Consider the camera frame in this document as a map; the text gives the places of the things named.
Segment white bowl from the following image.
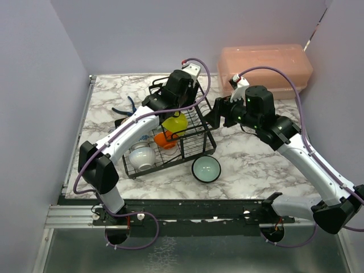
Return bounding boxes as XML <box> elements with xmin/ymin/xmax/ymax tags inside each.
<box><xmin>129</xmin><ymin>142</ymin><xmax>156</xmax><ymax>171</ymax></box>

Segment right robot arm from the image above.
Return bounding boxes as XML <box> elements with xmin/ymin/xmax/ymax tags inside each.
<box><xmin>204</xmin><ymin>86</ymin><xmax>363</xmax><ymax>234</ymax></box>

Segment blue floral bowl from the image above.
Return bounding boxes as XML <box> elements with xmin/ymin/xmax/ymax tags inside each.
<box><xmin>137</xmin><ymin>134</ymin><xmax>151</xmax><ymax>143</ymax></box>

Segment black rimmed bowl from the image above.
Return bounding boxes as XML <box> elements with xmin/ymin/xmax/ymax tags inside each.
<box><xmin>191</xmin><ymin>156</ymin><xmax>221</xmax><ymax>184</ymax></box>

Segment pink plastic storage box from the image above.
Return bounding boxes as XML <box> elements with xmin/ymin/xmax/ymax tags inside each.
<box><xmin>217</xmin><ymin>44</ymin><xmax>313</xmax><ymax>100</ymax></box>

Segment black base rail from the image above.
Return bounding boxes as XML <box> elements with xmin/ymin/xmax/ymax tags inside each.
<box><xmin>58</xmin><ymin>197</ymin><xmax>294</xmax><ymax>238</ymax></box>

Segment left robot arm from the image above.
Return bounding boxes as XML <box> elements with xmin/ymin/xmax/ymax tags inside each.
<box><xmin>78</xmin><ymin>64</ymin><xmax>201</xmax><ymax>225</ymax></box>

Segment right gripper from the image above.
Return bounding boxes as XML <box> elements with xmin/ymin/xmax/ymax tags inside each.
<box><xmin>202</xmin><ymin>92</ymin><xmax>260</xmax><ymax>130</ymax></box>

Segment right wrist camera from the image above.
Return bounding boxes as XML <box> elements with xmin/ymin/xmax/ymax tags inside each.
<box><xmin>229</xmin><ymin>74</ymin><xmax>250</xmax><ymax>102</ymax></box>

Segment blue handled pliers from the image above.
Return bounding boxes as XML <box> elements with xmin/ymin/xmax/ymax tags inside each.
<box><xmin>111</xmin><ymin>96</ymin><xmax>139</xmax><ymax>117</ymax></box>

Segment yellow-green bowl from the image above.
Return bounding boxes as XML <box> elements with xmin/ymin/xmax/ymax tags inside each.
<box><xmin>162</xmin><ymin>112</ymin><xmax>188</xmax><ymax>137</ymax></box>

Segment aluminium frame rail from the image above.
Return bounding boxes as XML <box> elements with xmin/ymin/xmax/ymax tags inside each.
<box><xmin>44</xmin><ymin>205</ymin><xmax>105</xmax><ymax>229</ymax></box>

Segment orange bowl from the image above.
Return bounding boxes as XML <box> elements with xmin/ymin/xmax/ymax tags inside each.
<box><xmin>154</xmin><ymin>130</ymin><xmax>179</xmax><ymax>150</ymax></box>

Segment black wire dish rack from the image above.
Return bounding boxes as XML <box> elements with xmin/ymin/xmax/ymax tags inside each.
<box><xmin>113</xmin><ymin>76</ymin><xmax>217</xmax><ymax>180</ymax></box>

